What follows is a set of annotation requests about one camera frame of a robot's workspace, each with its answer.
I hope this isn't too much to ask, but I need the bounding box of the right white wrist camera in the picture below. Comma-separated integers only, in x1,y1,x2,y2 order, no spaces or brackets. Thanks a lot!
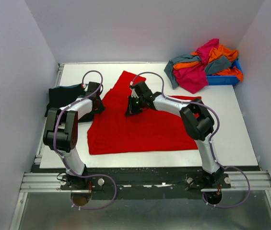
130,81,139,98

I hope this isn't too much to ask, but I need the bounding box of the blue plastic bin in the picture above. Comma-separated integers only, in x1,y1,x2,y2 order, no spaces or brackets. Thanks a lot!
207,59,244,86

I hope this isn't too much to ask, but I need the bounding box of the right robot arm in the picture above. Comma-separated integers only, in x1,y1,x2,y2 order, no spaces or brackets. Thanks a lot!
125,81,224,188

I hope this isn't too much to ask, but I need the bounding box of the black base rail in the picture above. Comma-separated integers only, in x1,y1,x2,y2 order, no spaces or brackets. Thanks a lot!
60,167,231,200

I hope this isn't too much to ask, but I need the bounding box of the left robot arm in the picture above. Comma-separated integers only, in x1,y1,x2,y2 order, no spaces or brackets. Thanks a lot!
43,82,105,189

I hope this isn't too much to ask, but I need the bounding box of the blue t-shirt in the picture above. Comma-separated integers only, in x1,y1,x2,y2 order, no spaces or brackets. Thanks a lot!
57,83,83,89

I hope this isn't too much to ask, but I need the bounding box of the orange t-shirt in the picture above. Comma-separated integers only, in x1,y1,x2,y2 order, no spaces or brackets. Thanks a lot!
173,44,244,82

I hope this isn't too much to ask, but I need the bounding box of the grey-blue t-shirt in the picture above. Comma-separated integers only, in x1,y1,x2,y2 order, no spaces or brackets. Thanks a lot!
164,54,232,89

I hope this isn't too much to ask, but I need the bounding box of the red t-shirt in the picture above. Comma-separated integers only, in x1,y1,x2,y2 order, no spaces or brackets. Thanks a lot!
87,71,198,155

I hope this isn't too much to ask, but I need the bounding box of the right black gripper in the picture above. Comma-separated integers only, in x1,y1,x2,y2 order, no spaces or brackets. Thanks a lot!
125,95,144,117

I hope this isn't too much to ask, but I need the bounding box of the black t-shirt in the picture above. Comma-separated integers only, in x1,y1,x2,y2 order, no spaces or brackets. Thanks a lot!
45,82,100,117

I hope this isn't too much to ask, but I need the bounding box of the magenta t-shirt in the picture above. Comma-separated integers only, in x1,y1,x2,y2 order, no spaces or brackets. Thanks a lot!
172,38,219,94

